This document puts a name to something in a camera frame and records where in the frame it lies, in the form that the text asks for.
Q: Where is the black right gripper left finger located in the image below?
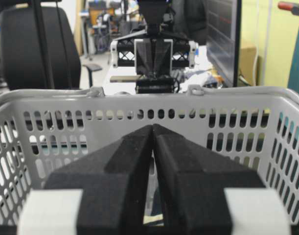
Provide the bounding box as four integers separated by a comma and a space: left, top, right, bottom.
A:
17, 125, 153, 235

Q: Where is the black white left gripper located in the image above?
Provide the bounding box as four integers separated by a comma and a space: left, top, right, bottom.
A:
110, 30, 197, 78

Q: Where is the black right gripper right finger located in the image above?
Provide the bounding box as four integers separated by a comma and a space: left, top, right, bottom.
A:
152, 123, 292, 235

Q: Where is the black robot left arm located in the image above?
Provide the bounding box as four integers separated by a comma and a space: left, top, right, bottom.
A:
17, 0, 184, 235

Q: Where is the grey plastic shopping basket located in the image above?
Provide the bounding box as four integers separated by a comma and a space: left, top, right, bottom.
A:
0, 85, 299, 225

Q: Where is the pile of cloths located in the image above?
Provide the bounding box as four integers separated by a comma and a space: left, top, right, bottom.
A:
173, 68, 224, 93

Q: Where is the black monitor screen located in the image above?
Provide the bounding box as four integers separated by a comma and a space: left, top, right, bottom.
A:
206, 0, 242, 87

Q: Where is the cardboard box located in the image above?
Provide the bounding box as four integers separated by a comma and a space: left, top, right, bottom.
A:
239, 39, 256, 86

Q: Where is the black office chair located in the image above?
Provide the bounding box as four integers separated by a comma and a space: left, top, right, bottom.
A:
0, 0, 102, 91

